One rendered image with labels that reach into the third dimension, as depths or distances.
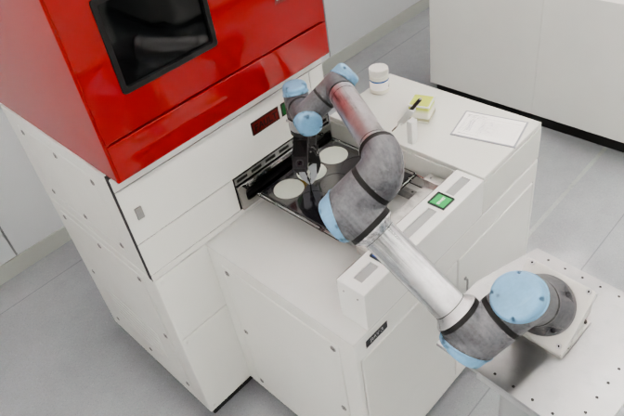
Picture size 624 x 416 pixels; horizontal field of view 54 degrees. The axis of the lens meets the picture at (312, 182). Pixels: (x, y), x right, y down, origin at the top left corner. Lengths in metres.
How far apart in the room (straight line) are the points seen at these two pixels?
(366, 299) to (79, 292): 1.97
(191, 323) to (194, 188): 0.50
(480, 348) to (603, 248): 1.70
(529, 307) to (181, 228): 1.03
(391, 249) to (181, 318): 0.91
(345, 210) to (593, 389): 0.70
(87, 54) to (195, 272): 0.84
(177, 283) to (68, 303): 1.31
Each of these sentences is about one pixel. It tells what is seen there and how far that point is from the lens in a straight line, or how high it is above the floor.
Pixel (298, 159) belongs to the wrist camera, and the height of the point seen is 1.06.
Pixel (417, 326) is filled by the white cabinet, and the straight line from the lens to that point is 1.90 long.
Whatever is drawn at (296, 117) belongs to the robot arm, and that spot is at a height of 1.23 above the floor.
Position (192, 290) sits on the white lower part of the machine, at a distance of 2.05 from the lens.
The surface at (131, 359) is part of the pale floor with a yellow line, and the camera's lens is 2.87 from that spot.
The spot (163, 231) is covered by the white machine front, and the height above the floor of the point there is 0.96.
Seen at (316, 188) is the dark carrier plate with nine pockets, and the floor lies 0.90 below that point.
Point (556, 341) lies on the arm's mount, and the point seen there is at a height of 0.85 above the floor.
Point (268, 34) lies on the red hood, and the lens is 1.80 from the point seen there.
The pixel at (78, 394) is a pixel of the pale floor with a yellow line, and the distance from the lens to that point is 2.87.
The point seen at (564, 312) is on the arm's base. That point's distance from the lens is 1.57.
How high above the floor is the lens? 2.14
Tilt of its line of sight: 39 degrees down
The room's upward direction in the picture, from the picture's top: 10 degrees counter-clockwise
